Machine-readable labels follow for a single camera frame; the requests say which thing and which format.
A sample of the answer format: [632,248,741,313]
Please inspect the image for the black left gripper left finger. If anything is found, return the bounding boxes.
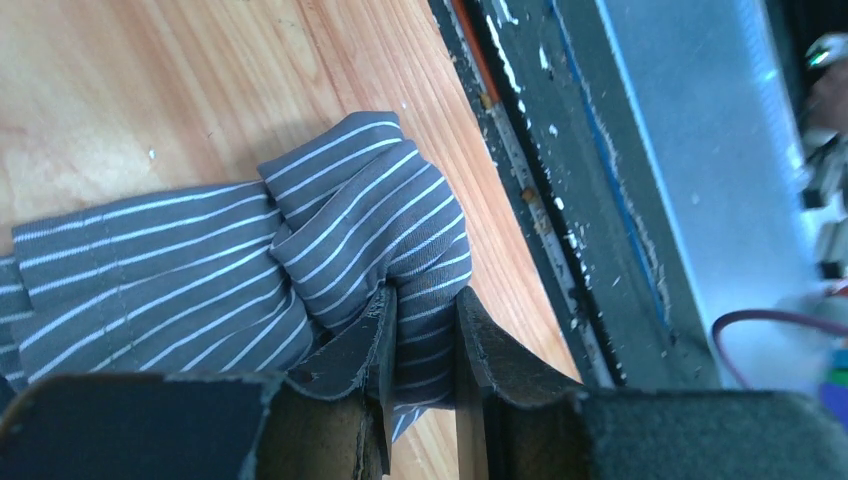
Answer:
[1,287,397,479]

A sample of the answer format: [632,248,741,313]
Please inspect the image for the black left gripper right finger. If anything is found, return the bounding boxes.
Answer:
[456,287,847,479]

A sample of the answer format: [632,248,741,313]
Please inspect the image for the grey striped underwear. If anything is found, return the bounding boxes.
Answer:
[1,112,472,435]

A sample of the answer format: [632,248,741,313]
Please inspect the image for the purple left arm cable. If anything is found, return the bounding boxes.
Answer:
[710,307,848,392]

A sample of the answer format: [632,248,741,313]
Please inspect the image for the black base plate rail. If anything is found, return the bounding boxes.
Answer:
[431,1,721,390]

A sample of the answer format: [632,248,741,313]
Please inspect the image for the aluminium frame rail front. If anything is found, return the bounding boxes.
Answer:
[549,0,829,392]

